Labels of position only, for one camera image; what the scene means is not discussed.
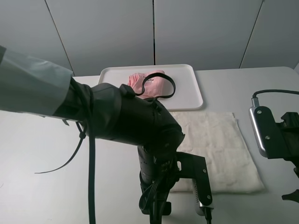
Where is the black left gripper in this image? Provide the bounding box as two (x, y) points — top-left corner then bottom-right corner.
(137, 146), (179, 224)

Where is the pink towel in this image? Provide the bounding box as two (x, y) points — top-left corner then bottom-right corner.
(128, 70), (176, 99)

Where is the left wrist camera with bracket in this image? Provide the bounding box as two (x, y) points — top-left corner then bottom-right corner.
(176, 152), (213, 216)

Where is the white rectangular plastic tray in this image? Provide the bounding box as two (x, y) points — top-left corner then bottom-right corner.
(99, 64), (203, 111)

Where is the cream white towel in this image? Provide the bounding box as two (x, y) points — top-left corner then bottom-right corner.
(171, 111), (264, 194)

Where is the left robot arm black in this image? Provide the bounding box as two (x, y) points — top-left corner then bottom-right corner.
(0, 47), (184, 224)

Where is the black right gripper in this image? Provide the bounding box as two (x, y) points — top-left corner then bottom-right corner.
(280, 112), (299, 202)

